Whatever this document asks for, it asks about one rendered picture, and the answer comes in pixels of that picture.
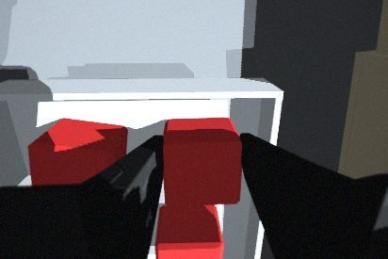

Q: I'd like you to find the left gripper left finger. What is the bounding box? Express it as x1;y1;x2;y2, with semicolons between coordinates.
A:
0;135;164;259

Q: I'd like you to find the red block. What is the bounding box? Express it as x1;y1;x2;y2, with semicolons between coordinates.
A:
28;118;128;186
154;205;223;259
163;118;242;207

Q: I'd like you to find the white open tray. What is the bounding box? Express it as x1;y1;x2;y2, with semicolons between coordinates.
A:
0;78;283;259

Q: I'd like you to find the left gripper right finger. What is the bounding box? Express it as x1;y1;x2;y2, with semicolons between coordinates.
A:
239;133;388;259

